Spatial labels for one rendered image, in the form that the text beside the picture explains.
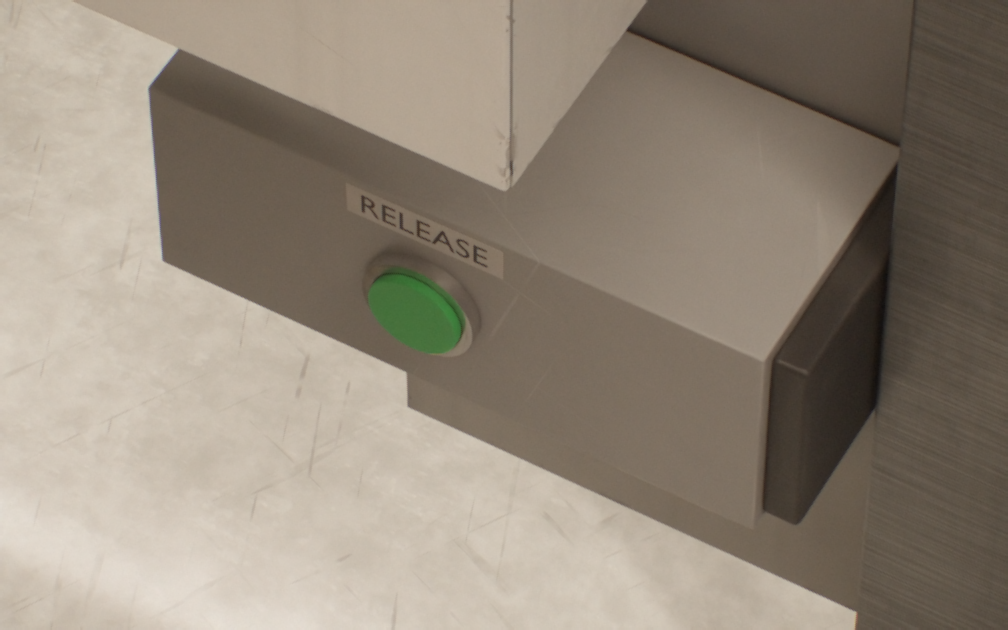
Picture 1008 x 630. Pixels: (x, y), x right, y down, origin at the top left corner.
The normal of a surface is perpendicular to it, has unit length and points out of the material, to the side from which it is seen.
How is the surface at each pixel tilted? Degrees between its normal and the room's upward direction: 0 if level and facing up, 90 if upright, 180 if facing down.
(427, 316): 90
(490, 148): 90
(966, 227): 90
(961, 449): 90
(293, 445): 0
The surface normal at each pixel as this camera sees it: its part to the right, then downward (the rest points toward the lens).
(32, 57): 0.00, -0.61
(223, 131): -0.49, 0.69
